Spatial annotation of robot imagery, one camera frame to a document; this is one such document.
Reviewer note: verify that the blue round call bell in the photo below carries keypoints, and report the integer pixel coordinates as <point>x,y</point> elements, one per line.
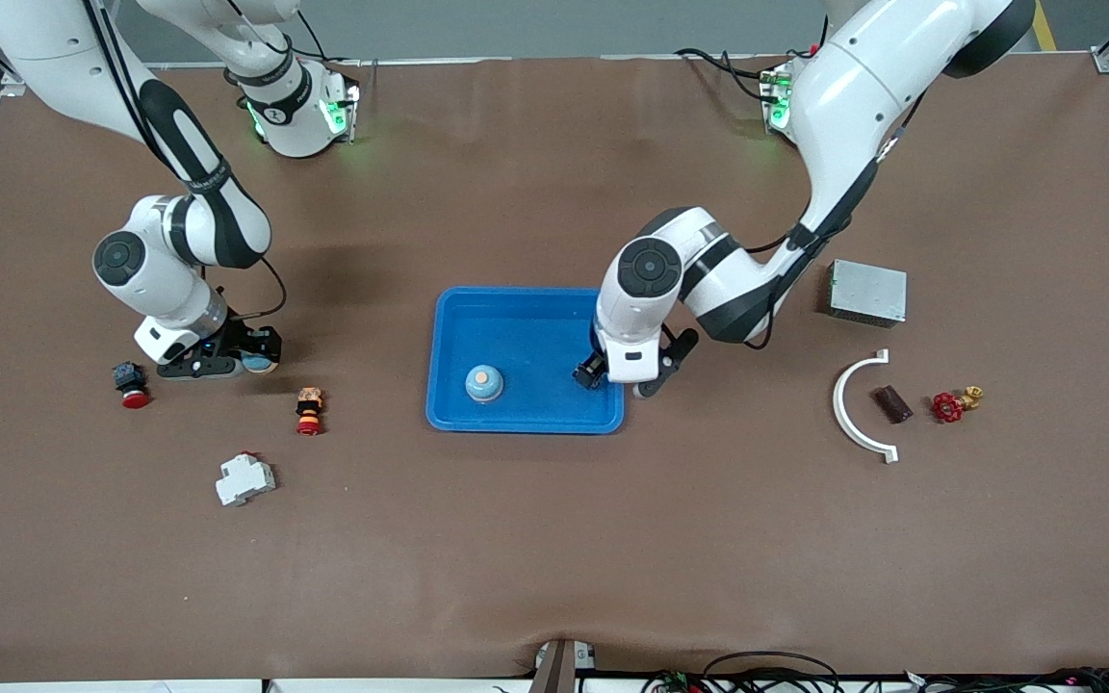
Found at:
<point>484,385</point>
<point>261,366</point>

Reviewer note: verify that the long plain brown capacitor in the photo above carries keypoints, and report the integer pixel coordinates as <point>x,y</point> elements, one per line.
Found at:
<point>892,404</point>

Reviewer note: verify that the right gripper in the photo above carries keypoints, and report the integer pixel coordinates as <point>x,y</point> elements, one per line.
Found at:
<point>248,338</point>

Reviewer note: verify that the white circuit breaker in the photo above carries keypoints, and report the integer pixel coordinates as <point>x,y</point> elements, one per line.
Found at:
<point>245,479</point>

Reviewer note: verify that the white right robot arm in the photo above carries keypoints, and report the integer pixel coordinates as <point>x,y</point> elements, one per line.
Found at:
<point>169,289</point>

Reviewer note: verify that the white half-round pipe clamp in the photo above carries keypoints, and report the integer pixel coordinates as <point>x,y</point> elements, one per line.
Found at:
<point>839,404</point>

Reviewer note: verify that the orange red push button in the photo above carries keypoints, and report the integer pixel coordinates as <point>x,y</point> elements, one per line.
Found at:
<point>310,409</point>

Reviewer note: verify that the silver metal box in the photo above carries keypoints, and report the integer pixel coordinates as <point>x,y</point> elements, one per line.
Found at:
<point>867,294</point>

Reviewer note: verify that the blue plastic tray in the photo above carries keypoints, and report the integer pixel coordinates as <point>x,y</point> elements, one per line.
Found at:
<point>516,327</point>

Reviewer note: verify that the grey metal bracket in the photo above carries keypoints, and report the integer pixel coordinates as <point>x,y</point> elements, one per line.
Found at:
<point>554,674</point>

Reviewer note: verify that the brass valve red handwheel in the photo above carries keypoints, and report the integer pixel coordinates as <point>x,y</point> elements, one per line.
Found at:
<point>947,407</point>

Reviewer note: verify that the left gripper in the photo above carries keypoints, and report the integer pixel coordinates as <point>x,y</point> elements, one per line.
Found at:
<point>592,372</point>

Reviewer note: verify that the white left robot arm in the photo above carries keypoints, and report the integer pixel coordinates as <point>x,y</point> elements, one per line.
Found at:
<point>863,87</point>

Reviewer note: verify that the red mushroom button black block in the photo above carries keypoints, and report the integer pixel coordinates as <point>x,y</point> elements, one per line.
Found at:
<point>129,377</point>

